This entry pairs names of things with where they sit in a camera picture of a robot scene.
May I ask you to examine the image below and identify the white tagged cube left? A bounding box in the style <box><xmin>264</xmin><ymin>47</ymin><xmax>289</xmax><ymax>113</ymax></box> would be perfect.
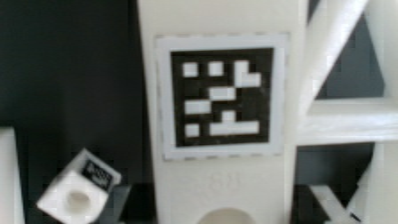
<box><xmin>38</xmin><ymin>149</ymin><xmax>123</xmax><ymax>224</ymax></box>

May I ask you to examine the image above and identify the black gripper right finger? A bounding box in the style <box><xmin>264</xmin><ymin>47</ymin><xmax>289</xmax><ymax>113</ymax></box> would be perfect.
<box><xmin>290</xmin><ymin>183</ymin><xmax>363</xmax><ymax>224</ymax></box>

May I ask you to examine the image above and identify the white L-shaped fence frame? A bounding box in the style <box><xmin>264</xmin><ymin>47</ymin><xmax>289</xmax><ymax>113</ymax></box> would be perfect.
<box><xmin>0</xmin><ymin>128</ymin><xmax>26</xmax><ymax>224</ymax></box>

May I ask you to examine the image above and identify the long white chair back part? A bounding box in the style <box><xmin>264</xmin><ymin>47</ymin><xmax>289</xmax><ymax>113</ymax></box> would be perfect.
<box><xmin>139</xmin><ymin>0</ymin><xmax>308</xmax><ymax>224</ymax></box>

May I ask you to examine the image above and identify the white tagged chair part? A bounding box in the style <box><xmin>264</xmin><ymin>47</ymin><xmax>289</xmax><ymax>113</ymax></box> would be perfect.
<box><xmin>297</xmin><ymin>0</ymin><xmax>398</xmax><ymax>224</ymax></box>

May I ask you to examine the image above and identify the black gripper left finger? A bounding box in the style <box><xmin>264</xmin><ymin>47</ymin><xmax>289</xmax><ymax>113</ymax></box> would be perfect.
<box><xmin>95</xmin><ymin>183</ymin><xmax>157</xmax><ymax>224</ymax></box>

